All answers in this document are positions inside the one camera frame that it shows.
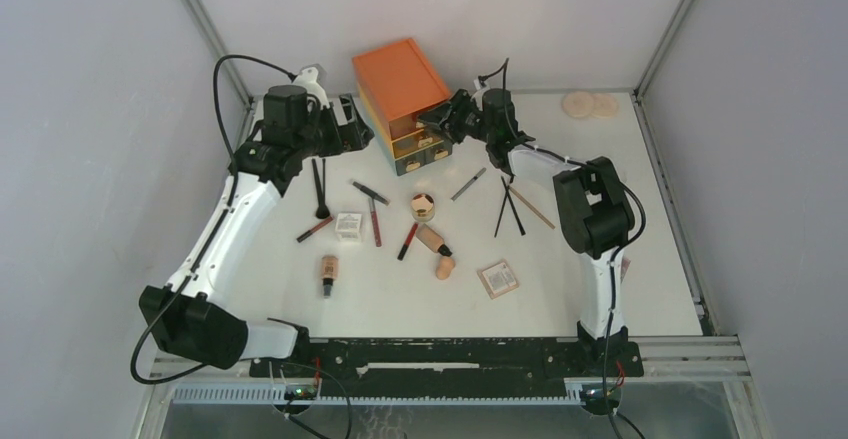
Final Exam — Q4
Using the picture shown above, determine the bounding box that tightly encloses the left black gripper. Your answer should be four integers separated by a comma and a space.
293, 94, 373, 160

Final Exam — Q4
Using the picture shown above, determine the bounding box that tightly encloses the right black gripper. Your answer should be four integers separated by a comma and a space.
417, 87, 496, 144

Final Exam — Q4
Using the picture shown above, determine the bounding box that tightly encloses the orange three-drawer organizer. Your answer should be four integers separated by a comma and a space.
352, 38, 453, 176

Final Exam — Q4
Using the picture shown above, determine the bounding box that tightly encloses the red lipstick black cap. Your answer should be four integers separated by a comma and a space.
397, 222, 419, 261

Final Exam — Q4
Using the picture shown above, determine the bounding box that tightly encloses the round beige powder puff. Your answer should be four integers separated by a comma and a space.
562, 91, 595, 119

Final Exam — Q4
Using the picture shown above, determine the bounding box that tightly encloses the beige makeup sponge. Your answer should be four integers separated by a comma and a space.
435, 256, 456, 280

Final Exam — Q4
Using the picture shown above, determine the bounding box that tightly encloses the square blush compact box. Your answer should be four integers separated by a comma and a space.
477, 260, 520, 299

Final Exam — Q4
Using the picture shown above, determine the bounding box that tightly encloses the eyeshadow palette clear case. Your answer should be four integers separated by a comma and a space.
620, 257, 631, 281

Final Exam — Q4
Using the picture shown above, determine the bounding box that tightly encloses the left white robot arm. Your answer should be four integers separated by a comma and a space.
139, 84, 374, 376

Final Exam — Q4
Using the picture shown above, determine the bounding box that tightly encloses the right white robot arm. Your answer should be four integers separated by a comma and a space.
418, 88, 646, 375

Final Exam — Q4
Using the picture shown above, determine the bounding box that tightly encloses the grey silver pencil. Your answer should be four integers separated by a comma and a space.
450, 167, 487, 202

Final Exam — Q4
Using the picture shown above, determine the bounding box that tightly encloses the dark concealer stick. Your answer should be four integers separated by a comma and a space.
352, 181, 391, 206

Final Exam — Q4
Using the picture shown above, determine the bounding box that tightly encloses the black powder brush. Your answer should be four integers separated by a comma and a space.
311, 158, 330, 220

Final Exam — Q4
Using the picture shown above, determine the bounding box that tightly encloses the gold lid cream jar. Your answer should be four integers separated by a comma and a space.
410, 193, 435, 223

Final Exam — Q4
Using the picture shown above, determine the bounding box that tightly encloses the small white box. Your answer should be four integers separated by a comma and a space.
335, 212, 363, 242

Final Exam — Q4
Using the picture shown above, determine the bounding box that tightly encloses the pink lip gloss tube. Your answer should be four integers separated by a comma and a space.
368, 197, 382, 248

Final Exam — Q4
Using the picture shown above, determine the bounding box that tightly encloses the beige foundation tube black cap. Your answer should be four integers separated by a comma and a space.
416, 224, 452, 257

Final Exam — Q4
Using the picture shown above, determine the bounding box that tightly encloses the BB cream tube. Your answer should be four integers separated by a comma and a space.
321, 255, 339, 298

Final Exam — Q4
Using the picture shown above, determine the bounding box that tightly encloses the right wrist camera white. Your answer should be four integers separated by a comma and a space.
473, 77, 491, 92

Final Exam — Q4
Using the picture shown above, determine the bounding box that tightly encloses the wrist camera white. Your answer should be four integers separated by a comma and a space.
473, 77, 491, 92
292, 64, 331, 109

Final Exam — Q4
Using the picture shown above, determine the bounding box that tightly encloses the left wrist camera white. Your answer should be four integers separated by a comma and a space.
292, 64, 331, 109

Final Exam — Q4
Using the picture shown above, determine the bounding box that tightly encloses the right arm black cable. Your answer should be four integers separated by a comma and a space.
476, 58, 647, 439

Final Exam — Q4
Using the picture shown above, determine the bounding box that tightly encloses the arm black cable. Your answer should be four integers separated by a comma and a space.
129, 54, 299, 386
476, 58, 647, 439

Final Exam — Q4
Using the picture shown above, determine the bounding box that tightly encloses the wooden handle brush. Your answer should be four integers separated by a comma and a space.
508, 185, 556, 230

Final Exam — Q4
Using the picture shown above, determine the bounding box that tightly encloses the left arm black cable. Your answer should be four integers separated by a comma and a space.
129, 54, 299, 386

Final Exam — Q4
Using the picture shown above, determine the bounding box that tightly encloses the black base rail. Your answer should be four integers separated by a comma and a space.
249, 337, 645, 400

